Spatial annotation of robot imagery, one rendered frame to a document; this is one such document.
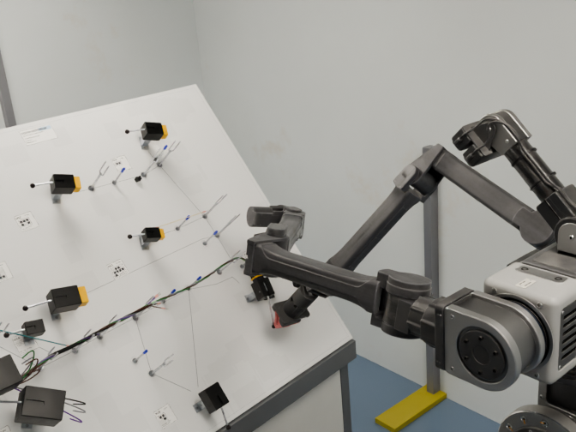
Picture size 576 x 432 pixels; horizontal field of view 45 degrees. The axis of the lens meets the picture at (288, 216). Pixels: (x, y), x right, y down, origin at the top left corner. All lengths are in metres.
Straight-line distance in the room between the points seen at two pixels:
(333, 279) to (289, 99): 2.45
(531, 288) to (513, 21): 1.74
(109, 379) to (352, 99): 1.95
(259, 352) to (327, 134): 1.68
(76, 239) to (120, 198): 0.20
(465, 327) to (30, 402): 0.98
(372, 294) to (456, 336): 0.21
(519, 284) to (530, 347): 0.10
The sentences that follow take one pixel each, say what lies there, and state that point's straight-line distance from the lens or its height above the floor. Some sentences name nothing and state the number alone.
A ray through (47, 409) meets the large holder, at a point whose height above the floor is 1.16.
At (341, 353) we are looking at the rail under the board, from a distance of 2.29.
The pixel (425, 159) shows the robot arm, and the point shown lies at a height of 1.54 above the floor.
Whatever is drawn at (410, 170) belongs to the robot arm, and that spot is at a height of 1.52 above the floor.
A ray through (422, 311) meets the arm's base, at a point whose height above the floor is 1.48.
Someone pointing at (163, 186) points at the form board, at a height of 1.42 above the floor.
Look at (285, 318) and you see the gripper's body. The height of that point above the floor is 1.10.
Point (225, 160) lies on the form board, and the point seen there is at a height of 1.43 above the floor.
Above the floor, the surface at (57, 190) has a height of 1.51.
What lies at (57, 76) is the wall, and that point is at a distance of 3.91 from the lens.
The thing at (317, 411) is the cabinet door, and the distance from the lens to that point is 2.36.
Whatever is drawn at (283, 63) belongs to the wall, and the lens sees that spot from 3.70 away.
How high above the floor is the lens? 2.04
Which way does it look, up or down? 20 degrees down
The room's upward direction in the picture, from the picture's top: 5 degrees counter-clockwise
